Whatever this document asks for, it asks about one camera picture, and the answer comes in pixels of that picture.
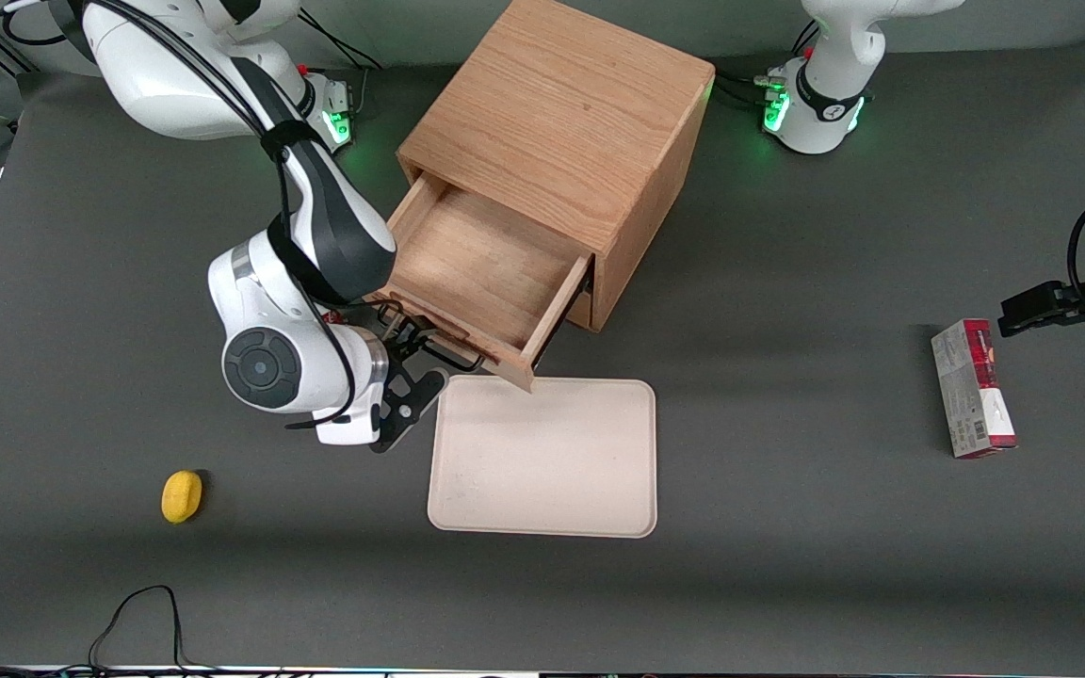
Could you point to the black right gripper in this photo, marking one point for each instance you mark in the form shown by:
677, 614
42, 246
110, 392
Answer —
405, 347

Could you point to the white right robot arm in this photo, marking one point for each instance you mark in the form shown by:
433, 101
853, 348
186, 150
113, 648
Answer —
298, 282

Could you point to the plain wooden drawer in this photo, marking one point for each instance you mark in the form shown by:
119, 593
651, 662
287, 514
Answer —
582, 309

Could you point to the oak wooden drawer cabinet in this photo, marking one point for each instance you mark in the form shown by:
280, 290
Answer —
561, 104

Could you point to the red cola bottle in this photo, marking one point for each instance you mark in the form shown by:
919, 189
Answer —
335, 319

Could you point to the red and white carton box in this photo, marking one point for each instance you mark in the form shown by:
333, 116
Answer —
971, 391

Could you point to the beige rectangular tray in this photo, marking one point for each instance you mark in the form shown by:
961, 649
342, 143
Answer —
542, 457

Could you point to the yellow lemon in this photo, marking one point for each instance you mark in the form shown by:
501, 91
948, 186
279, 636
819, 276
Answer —
182, 496

